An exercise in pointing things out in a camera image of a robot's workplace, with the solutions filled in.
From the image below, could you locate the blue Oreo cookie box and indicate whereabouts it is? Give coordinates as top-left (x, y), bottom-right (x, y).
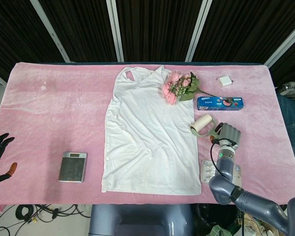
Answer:
top-left (196, 96), bottom-right (245, 111)

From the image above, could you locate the right robot hand grey black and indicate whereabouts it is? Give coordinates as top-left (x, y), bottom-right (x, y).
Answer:
top-left (209, 122), bottom-right (242, 152)

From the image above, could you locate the person leg in jeans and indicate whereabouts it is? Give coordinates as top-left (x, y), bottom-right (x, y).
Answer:
top-left (276, 94), bottom-right (295, 160)

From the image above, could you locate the white frame post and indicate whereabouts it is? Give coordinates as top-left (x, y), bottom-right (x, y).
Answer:
top-left (30, 0), bottom-right (71, 62)
top-left (185, 0), bottom-right (209, 62)
top-left (105, 0), bottom-right (125, 62)
top-left (265, 23), bottom-right (295, 68)

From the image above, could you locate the silver kitchen scale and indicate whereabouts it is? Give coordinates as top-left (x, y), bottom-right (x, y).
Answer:
top-left (58, 151), bottom-right (88, 183)

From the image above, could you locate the tray of metal clips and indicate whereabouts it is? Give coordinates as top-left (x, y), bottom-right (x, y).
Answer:
top-left (200, 159), bottom-right (243, 189)

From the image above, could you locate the grey robot torso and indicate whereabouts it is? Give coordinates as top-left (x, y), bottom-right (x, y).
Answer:
top-left (88, 204), bottom-right (195, 236)

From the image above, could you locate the black floor cable bundle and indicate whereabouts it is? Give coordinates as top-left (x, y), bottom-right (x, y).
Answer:
top-left (0, 204), bottom-right (89, 236)

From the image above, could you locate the pink artificial flower bouquet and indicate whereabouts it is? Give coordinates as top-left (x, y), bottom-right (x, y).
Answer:
top-left (161, 71), bottom-right (217, 106)

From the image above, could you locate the green lint roller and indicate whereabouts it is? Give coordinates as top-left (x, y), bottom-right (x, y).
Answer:
top-left (188, 115), bottom-right (222, 140)

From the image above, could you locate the white power adapter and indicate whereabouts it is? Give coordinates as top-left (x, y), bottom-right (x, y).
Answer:
top-left (216, 76), bottom-right (234, 88)

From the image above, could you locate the grey sneaker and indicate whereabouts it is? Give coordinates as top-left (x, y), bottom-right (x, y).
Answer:
top-left (279, 82), bottom-right (295, 96)

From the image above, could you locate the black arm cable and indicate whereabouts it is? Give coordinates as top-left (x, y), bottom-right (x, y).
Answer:
top-left (209, 139), bottom-right (231, 178)

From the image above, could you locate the pink fleece table cloth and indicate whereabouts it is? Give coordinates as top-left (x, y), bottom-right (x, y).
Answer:
top-left (0, 61), bottom-right (295, 206)

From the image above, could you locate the white tank top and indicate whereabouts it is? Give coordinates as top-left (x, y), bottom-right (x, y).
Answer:
top-left (100, 65), bottom-right (202, 196)

